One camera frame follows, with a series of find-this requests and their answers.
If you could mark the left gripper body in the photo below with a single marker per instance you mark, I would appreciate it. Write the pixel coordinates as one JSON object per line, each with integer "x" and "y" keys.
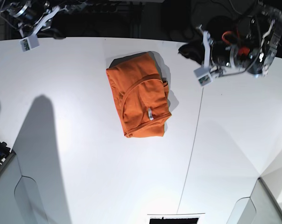
{"x": 220, "y": 58}

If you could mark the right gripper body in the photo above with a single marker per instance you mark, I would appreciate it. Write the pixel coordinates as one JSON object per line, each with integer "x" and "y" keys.
{"x": 23, "y": 16}

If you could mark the orange t-shirt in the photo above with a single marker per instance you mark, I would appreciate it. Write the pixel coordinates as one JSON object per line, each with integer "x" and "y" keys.
{"x": 140, "y": 96}

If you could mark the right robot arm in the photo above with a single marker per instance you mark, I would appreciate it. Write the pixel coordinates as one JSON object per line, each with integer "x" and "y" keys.
{"x": 33, "y": 17}

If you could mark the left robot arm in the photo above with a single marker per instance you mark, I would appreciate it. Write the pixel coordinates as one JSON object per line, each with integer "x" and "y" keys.
{"x": 257, "y": 33}

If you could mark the black slot panel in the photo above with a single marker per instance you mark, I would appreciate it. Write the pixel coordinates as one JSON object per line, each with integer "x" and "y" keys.
{"x": 197, "y": 218}

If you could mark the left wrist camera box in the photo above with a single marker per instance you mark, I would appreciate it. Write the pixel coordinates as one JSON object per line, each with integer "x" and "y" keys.
{"x": 203, "y": 76}

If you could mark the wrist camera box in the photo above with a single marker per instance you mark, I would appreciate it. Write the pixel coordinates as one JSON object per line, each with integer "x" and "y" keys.
{"x": 203, "y": 76}
{"x": 29, "y": 43}

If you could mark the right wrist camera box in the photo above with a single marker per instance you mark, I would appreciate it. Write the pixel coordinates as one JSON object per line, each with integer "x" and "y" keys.
{"x": 29, "y": 43}

